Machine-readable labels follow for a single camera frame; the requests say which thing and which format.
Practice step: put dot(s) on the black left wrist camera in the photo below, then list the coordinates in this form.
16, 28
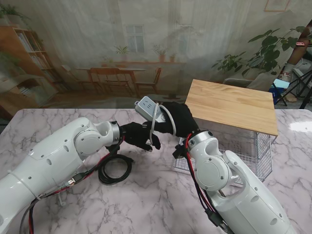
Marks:
113, 148

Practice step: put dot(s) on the person in background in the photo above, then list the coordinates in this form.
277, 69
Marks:
296, 58

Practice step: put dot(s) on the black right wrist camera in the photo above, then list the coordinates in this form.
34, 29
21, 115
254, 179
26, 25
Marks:
178, 152

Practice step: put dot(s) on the printed backdrop curtain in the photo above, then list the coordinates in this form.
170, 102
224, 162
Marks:
97, 36

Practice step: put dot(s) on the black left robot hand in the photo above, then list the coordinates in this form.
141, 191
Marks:
136, 137

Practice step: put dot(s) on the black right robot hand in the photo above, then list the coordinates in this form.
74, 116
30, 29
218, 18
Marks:
182, 119

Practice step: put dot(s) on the black tripod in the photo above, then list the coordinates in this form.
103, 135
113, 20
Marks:
307, 97

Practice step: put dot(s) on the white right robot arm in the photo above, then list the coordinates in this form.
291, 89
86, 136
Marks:
231, 195

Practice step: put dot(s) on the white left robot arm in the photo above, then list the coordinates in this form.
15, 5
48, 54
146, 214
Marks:
48, 165

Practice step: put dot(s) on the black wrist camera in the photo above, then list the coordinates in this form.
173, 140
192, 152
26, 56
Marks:
113, 148
178, 152

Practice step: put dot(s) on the pink smartphone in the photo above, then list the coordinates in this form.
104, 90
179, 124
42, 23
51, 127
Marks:
300, 44

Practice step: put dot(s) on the blue storage box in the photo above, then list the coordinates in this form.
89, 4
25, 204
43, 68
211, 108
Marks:
275, 95

